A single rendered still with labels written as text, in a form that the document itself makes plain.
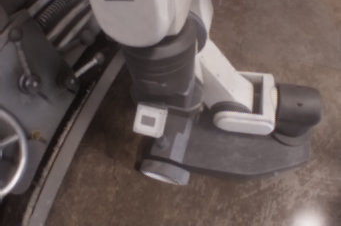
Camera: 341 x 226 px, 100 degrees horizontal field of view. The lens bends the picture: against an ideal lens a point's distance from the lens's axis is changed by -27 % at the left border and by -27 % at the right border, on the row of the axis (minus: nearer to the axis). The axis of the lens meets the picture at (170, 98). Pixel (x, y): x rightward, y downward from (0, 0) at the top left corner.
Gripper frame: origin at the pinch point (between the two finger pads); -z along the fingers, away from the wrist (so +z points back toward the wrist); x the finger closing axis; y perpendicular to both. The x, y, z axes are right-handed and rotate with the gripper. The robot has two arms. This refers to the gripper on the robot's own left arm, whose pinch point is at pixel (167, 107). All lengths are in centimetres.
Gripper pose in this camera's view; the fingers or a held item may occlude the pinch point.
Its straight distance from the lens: 35.9
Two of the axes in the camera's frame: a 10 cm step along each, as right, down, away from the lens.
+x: -9.6, -2.1, 1.9
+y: -2.8, 8.2, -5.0
